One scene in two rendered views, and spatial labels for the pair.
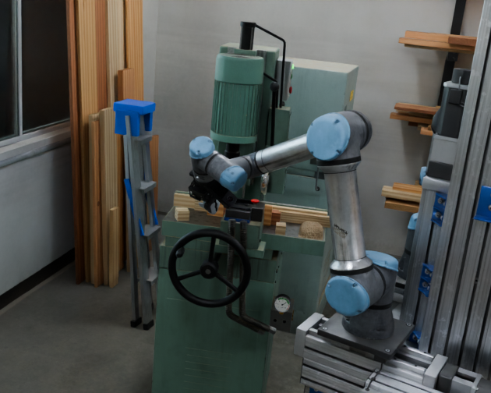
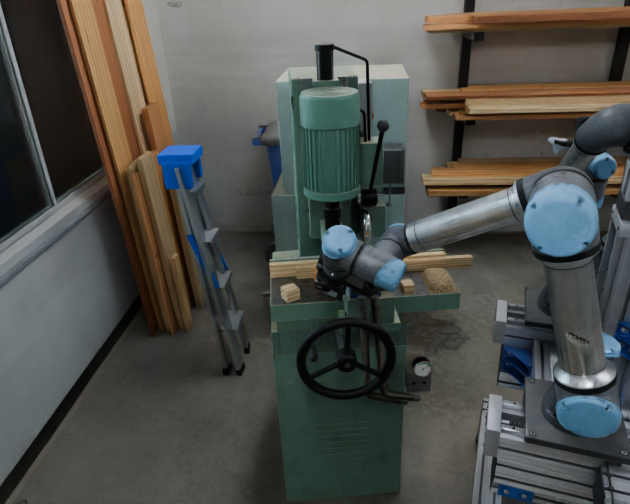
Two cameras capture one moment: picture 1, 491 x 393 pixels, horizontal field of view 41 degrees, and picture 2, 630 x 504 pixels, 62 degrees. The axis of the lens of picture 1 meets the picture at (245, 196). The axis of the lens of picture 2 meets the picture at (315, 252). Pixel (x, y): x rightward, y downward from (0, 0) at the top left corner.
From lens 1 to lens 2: 0.98 m
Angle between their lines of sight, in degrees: 13
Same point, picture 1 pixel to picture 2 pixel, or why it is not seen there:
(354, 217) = (597, 320)
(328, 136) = (568, 224)
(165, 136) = not seen: hidden behind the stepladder
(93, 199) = (150, 252)
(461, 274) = not seen: outside the picture
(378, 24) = (391, 12)
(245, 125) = (350, 177)
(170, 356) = (300, 436)
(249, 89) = (350, 133)
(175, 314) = (300, 397)
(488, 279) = not seen: outside the picture
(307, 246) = (441, 302)
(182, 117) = (209, 137)
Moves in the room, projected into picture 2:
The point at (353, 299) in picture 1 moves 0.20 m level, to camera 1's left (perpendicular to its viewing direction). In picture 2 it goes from (605, 423) to (510, 439)
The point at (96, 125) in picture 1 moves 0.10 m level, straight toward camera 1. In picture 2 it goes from (136, 177) to (138, 183)
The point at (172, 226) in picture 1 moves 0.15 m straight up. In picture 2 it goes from (283, 310) to (280, 268)
